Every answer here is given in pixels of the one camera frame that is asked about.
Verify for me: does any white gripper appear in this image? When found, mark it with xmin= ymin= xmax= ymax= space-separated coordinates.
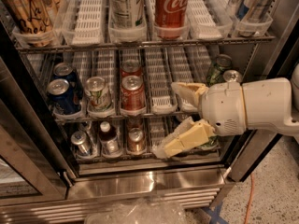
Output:
xmin=152 ymin=82 xmax=246 ymax=159

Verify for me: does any red coke can front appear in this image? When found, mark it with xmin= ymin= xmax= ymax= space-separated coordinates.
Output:
xmin=121 ymin=76 xmax=146 ymax=111

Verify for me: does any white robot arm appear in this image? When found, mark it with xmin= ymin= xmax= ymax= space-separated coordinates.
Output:
xmin=152 ymin=77 xmax=299 ymax=159

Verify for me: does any green can bottom shelf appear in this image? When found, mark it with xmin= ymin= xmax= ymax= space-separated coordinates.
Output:
xmin=200 ymin=136 xmax=218 ymax=150

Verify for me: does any green can front right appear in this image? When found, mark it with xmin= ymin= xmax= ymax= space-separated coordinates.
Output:
xmin=223 ymin=70 xmax=243 ymax=83

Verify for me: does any green can rear right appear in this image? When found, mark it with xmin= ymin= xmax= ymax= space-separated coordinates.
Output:
xmin=206 ymin=54 xmax=232 ymax=87

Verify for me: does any brown can bottom shelf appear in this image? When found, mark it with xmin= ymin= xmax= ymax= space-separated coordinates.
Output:
xmin=128 ymin=128 xmax=146 ymax=154

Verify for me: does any white green soda can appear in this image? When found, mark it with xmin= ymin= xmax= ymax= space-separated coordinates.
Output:
xmin=84 ymin=77 xmax=112 ymax=112

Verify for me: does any stainless steel fridge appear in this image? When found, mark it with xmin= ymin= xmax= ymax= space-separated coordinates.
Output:
xmin=1 ymin=0 xmax=299 ymax=224

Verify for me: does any tall red Coca-Cola can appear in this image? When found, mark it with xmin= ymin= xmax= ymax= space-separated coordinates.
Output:
xmin=154 ymin=0 xmax=188 ymax=39

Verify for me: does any silver slim can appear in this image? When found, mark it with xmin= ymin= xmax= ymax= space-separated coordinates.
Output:
xmin=71 ymin=131 xmax=92 ymax=156

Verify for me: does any white green labelled can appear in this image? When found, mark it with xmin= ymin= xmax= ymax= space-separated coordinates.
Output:
xmin=109 ymin=0 xmax=144 ymax=29

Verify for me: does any blue pepsi can front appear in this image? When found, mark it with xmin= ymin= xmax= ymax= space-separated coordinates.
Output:
xmin=47 ymin=78 xmax=80 ymax=115

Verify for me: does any blue pepsi can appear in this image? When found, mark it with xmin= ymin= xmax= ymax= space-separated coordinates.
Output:
xmin=47 ymin=78 xmax=80 ymax=115
xmin=53 ymin=63 xmax=83 ymax=99

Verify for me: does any blue pepsi can rear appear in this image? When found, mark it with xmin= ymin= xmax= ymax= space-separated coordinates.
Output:
xmin=53 ymin=63 xmax=83 ymax=99

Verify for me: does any gold La Croix can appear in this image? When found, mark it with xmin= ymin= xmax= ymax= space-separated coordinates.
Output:
xmin=2 ymin=0 xmax=52 ymax=47

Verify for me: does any dark bottle white cap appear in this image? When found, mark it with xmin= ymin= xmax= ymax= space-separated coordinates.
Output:
xmin=99 ymin=121 xmax=120 ymax=155

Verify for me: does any blue tape cross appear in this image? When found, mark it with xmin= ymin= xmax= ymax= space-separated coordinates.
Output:
xmin=203 ymin=203 xmax=229 ymax=224

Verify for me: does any clear plastic bag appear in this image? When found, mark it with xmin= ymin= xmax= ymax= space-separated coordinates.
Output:
xmin=84 ymin=199 xmax=187 ymax=224

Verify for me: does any orange cable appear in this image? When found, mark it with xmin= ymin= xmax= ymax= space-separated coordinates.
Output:
xmin=243 ymin=173 xmax=256 ymax=224

